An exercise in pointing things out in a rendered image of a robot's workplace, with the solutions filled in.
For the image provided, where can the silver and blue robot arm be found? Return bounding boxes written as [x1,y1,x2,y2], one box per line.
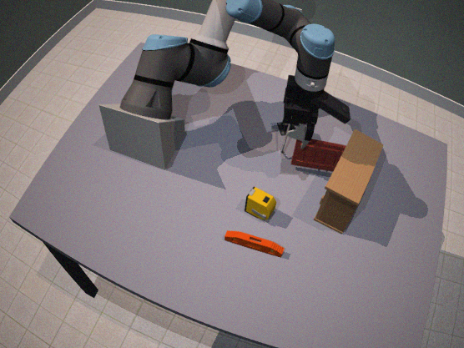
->
[120,0,351,124]

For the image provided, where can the brown wooden cabinet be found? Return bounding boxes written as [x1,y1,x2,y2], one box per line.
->
[291,129,384,234]

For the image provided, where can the orange flat bar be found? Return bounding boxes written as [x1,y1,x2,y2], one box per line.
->
[224,230,284,257]

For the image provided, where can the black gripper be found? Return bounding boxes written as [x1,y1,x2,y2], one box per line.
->
[283,75,324,149]

